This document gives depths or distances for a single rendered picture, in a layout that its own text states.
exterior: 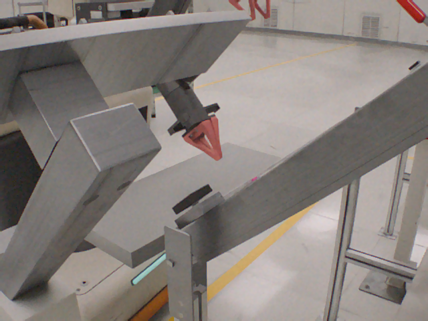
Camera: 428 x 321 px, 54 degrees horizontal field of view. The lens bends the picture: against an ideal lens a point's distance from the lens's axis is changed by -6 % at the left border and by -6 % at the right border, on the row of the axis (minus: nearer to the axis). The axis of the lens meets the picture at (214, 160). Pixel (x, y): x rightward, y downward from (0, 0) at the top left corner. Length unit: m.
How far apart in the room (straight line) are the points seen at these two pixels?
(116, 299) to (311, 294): 0.76
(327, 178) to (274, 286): 1.26
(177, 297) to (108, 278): 0.67
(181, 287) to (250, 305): 0.99
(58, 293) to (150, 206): 0.63
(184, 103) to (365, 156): 0.45
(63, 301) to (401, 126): 0.36
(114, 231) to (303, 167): 0.52
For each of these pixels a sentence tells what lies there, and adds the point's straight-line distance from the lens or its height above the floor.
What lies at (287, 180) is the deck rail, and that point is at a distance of 0.53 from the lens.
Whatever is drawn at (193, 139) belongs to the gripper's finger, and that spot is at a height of 0.79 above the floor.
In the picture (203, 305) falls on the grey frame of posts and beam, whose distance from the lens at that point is 0.71.
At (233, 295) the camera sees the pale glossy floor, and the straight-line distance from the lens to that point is 1.68.
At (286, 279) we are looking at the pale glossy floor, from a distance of 1.78.
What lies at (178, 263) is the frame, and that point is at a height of 0.70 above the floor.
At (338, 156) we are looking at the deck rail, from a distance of 0.49.
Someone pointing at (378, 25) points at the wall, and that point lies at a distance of 9.62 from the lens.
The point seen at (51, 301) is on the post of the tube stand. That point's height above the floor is 0.83.
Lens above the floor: 1.08
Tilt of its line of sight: 22 degrees down
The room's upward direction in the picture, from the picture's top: straight up
